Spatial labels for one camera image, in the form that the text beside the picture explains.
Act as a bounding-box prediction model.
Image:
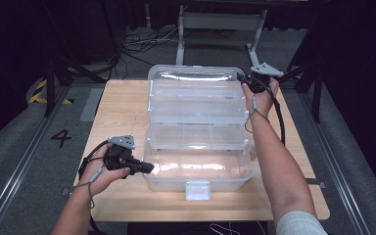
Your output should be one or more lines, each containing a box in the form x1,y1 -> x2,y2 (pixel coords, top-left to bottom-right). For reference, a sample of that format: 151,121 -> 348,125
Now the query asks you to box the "grey wrist strap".
70,157 -> 106,210
244,93 -> 271,134

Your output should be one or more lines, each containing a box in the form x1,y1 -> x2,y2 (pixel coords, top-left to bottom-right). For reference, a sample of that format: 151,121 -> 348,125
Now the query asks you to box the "grey left wrist strap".
70,157 -> 106,210

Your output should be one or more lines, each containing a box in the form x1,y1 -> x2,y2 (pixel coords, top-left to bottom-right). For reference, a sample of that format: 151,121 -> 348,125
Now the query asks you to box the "bundle of floor cables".
120,24 -> 181,67

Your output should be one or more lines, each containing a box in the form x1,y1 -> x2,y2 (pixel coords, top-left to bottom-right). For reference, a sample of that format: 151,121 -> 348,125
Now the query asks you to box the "white sleeve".
275,211 -> 329,235

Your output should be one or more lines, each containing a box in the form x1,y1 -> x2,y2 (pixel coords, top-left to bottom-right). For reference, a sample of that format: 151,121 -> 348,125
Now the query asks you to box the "person's right hand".
241,77 -> 280,119

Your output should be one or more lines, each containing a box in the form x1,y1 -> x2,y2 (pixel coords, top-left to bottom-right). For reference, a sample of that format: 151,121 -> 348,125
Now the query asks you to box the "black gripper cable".
77,139 -> 111,179
266,82 -> 287,146

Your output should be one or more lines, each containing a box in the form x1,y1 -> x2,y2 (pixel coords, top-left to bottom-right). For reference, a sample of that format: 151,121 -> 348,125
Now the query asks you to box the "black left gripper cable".
77,139 -> 111,179

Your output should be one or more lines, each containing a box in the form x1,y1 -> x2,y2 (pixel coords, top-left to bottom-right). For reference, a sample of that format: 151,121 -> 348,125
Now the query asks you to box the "yellow black hazard tape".
28,78 -> 74,106

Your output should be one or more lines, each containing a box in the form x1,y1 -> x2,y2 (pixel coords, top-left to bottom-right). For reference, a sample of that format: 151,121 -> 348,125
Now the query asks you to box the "black metal stand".
278,58 -> 328,124
43,3 -> 108,118

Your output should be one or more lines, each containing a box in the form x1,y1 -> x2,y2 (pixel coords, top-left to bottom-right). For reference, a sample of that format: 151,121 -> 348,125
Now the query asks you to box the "thin white cable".
209,221 -> 268,235

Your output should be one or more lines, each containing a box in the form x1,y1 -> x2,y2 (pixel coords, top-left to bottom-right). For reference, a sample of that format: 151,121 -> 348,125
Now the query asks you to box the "grey right wrist strap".
244,93 -> 271,134

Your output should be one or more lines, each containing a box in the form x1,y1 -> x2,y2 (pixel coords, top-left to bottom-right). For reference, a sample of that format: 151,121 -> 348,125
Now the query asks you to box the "grey metal stand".
174,4 -> 269,68

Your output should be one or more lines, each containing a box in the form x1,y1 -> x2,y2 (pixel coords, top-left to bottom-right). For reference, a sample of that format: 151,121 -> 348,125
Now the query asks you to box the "clear plastic storage box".
142,64 -> 255,202

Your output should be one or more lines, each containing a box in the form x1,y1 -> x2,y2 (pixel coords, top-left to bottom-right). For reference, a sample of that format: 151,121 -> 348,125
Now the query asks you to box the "aluminium floor rail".
0,87 -> 73,235
298,93 -> 373,235

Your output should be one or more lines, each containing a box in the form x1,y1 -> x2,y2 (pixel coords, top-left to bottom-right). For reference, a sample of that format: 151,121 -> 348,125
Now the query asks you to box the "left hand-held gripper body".
103,134 -> 139,173

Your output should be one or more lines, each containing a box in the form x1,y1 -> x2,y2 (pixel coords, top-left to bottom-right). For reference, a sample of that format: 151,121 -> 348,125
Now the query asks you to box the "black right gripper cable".
266,82 -> 287,146

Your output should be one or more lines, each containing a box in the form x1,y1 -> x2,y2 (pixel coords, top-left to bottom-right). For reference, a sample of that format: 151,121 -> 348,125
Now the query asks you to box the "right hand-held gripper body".
243,62 -> 284,94

